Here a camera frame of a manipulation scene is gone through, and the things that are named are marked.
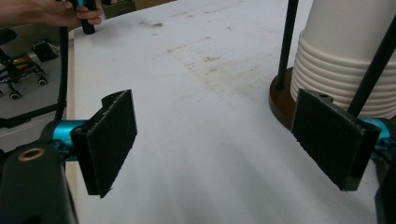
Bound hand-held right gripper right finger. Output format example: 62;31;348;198
290;88;381;191

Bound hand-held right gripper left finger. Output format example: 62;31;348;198
70;89;138;199

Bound wooden cup holder black rods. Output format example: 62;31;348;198
268;0;396;131

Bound stack of white cups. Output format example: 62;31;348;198
289;0;396;119

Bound black bag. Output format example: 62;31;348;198
32;39;61;63

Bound brown cardboard box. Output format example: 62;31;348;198
134;0;177;11

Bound office chair base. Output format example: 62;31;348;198
0;27;49;101

